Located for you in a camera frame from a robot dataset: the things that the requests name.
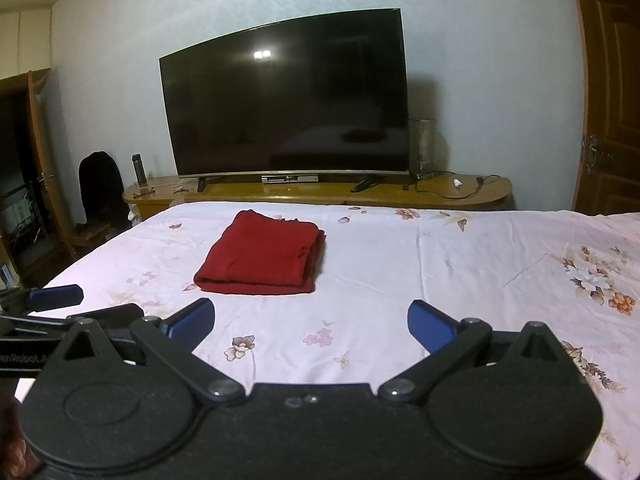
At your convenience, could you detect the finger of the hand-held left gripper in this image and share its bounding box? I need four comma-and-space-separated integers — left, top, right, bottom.
64, 303, 147, 332
0, 284, 84, 315

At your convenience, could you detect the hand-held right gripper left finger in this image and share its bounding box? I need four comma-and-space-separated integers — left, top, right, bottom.
52, 298, 247, 407

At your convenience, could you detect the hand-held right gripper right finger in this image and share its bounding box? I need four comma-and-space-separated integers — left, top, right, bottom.
377, 300, 574, 407

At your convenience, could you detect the red shirt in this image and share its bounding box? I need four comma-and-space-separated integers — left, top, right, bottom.
193, 210, 326, 295

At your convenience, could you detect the floral white bed sheet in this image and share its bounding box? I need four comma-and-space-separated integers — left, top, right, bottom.
14, 201, 640, 480

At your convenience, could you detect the wooden wardrobe door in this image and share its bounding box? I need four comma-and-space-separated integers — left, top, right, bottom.
27, 68, 77, 262

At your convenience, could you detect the silver set-top box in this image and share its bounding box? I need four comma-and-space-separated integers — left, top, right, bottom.
260, 174, 320, 185

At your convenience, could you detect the wooden television cabinet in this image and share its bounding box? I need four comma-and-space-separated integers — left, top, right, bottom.
123, 173, 515, 222

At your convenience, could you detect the clear glass vase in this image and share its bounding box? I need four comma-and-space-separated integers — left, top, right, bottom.
408, 118, 437, 180

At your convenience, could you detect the black flat screen television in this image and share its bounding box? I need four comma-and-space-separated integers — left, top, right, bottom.
158, 7, 412, 193

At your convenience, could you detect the brown wooden door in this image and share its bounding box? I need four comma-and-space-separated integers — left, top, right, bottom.
566, 0, 640, 217

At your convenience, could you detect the metal wire rack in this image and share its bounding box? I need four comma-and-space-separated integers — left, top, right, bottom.
0, 182, 48, 273

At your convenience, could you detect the black cable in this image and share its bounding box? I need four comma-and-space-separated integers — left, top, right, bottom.
414, 174, 502, 199

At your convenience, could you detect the brass door handle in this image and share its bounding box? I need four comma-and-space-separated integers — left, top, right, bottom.
582, 134, 614, 177

